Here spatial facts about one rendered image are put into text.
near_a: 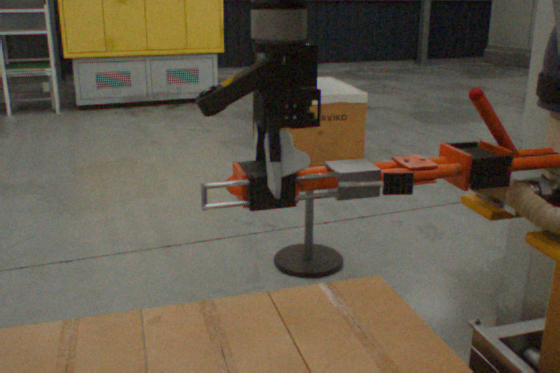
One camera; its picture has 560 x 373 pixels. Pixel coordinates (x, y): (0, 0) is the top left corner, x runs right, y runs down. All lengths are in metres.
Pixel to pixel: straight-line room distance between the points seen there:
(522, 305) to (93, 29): 6.53
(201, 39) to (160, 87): 0.90
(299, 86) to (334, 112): 1.88
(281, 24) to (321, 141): 1.95
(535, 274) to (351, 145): 0.99
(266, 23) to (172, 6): 7.27
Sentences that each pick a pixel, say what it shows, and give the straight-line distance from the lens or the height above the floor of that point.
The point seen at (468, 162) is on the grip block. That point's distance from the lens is 0.89.
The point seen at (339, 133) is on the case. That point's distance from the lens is 2.67.
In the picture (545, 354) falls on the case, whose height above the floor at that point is 0.62.
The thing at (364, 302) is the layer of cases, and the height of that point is 0.54.
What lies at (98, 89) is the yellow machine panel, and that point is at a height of 0.28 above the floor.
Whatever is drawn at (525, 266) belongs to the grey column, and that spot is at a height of 0.38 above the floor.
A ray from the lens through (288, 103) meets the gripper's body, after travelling 0.75.
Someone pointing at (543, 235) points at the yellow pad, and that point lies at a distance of 0.99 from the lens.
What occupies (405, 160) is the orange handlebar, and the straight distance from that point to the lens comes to 0.88.
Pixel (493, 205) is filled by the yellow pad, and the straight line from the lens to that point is 1.10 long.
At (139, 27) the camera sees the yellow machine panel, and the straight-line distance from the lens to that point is 7.93.
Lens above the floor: 1.44
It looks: 17 degrees down
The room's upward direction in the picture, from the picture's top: straight up
